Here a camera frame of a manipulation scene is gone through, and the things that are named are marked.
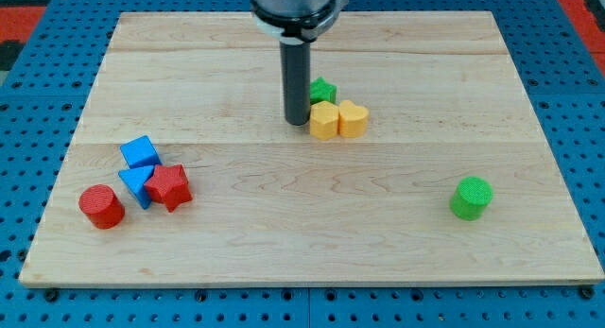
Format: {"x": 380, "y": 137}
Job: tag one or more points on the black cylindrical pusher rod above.
{"x": 295, "y": 68}

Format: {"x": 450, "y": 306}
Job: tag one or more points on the yellow hexagon block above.
{"x": 323, "y": 120}

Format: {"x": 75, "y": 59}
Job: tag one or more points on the yellow heart block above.
{"x": 353, "y": 119}

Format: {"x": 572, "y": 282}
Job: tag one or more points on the green star block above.
{"x": 321, "y": 90}

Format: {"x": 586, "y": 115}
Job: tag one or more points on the light wooden board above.
{"x": 274, "y": 206}

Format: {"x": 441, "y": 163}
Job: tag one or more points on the red star block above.
{"x": 169, "y": 186}

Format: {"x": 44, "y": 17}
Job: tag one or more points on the blue cube block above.
{"x": 140, "y": 152}

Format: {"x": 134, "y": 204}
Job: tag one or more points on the blue triangle block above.
{"x": 135, "y": 179}

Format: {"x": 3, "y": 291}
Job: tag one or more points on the green cylinder block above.
{"x": 471, "y": 197}

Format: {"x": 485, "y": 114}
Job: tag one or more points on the red cylinder block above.
{"x": 101, "y": 206}

